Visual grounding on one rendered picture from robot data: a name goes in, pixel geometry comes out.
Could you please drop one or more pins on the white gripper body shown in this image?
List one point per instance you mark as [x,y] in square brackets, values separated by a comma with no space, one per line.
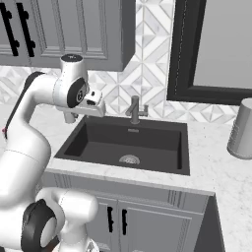
[92,110]

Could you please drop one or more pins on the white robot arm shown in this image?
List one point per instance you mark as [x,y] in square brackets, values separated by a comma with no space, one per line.
[23,154]

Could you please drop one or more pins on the grey base cupboard door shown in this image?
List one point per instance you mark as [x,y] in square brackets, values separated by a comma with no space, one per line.
[102,226]
[157,229]

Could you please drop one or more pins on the black sink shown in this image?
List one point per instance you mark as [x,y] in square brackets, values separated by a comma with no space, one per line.
[98,144]

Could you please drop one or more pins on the grey tap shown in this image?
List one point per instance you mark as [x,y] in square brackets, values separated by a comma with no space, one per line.
[134,110]

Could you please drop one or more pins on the grey false drawer front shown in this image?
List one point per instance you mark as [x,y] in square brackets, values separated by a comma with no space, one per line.
[131,192]

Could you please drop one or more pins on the black framed window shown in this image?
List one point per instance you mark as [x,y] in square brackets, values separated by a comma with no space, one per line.
[226,42]

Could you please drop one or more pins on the grey cylindrical canister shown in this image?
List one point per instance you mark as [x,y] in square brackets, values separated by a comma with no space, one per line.
[242,131]

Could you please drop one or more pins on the grey wall cupboard door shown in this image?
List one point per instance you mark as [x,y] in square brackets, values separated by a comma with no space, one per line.
[3,26]
[72,29]

